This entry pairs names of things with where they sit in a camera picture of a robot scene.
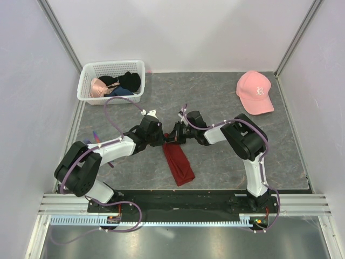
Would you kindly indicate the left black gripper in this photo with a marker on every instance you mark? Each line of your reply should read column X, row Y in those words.
column 160, row 141

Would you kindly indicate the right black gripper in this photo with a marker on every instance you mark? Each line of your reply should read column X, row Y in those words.
column 176, row 136

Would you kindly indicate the dark red cloth napkin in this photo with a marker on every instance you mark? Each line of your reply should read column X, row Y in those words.
column 177, row 161

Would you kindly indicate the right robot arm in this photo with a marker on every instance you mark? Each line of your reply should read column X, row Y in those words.
column 246, row 139

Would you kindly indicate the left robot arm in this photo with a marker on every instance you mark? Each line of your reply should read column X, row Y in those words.
column 79, row 167

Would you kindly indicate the blue cloth in basket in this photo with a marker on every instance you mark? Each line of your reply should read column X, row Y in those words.
column 119, row 91

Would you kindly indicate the black cloth in basket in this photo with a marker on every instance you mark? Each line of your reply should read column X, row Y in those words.
column 129, row 81

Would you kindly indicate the pink cloth in basket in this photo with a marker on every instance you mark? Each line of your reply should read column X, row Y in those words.
column 98, row 88

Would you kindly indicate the white plastic basket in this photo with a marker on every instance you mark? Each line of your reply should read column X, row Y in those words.
column 113, row 69

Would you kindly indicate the pink baseball cap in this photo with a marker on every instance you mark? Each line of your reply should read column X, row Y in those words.
column 252, row 90

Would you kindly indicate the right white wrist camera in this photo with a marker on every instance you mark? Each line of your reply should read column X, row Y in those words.
column 193, row 119

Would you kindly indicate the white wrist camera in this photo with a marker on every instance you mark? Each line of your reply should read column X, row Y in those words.
column 151, row 114
column 193, row 119

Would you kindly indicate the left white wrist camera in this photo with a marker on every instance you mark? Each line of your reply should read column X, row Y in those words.
column 151, row 114

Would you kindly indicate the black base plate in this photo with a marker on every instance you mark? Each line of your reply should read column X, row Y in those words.
column 186, row 204

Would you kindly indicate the light blue cable duct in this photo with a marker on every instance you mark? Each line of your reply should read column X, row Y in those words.
column 107, row 221

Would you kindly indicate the front aluminium rail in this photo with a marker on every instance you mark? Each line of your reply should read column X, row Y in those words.
column 291, row 205

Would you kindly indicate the left aluminium frame post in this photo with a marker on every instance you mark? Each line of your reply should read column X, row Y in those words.
column 52, row 18

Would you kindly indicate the aluminium frame post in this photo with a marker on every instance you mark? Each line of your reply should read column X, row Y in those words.
column 312, row 11
column 52, row 18

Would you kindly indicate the right aluminium frame post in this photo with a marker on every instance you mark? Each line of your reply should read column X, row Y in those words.
column 312, row 11

